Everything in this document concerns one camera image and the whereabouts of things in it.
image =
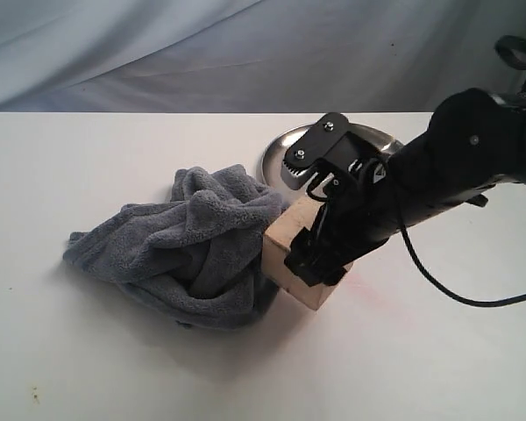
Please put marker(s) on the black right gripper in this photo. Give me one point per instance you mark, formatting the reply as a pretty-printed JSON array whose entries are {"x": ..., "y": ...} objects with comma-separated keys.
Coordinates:
[{"x": 473, "y": 142}]

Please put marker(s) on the light wooden cube block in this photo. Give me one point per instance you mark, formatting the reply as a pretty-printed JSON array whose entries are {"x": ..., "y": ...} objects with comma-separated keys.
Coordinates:
[{"x": 292, "y": 258}]

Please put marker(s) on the grey-blue fleece towel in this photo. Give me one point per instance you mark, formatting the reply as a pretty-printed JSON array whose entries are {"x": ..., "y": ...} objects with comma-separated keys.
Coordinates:
[{"x": 194, "y": 258}]

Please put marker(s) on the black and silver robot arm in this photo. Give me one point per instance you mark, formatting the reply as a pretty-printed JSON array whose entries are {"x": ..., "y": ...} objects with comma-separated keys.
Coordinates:
[{"x": 521, "y": 92}]

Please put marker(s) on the round stainless steel plate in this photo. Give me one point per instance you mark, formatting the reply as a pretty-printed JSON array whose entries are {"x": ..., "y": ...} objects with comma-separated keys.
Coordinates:
[{"x": 270, "y": 163}]

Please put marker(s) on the white backdrop sheet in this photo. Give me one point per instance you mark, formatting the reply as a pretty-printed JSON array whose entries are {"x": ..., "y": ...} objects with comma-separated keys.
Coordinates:
[{"x": 250, "y": 56}]

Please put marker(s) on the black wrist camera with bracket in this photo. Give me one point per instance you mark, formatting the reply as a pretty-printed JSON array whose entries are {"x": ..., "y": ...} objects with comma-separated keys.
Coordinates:
[{"x": 330, "y": 145}]

